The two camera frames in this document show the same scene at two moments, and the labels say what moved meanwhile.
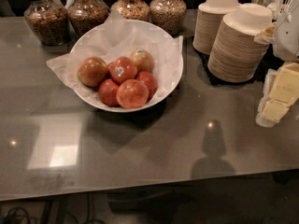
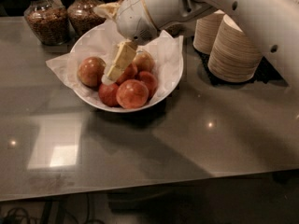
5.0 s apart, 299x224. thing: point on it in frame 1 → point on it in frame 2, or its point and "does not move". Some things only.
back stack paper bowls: (209, 16) does not move
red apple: (92, 72) does not move
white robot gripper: (287, 39) → (133, 20)
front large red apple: (132, 94) does not move
